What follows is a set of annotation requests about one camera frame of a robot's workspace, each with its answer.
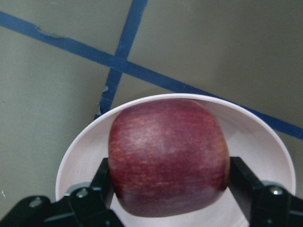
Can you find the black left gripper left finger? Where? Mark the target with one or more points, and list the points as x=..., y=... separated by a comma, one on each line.
x=85, y=206

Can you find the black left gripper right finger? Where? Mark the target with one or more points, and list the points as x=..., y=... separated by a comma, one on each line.
x=263, y=203

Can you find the red apple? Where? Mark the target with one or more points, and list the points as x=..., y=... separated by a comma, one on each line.
x=167, y=157

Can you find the pink plate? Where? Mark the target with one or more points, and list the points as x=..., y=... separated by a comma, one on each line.
x=249, y=134

